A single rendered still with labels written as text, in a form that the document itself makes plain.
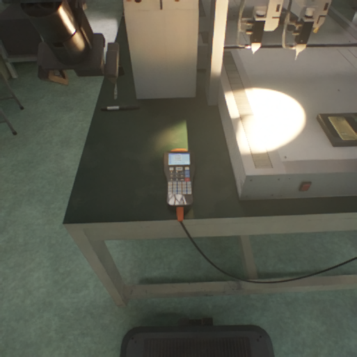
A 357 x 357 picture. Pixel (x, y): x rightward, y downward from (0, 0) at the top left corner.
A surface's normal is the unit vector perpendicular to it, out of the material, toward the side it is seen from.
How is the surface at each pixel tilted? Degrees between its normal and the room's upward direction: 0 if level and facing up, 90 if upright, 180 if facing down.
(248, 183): 90
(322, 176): 90
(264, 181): 90
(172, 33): 90
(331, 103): 0
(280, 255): 0
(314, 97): 0
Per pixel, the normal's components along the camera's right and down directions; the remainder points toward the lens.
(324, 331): -0.01, -0.65
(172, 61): 0.04, 0.76
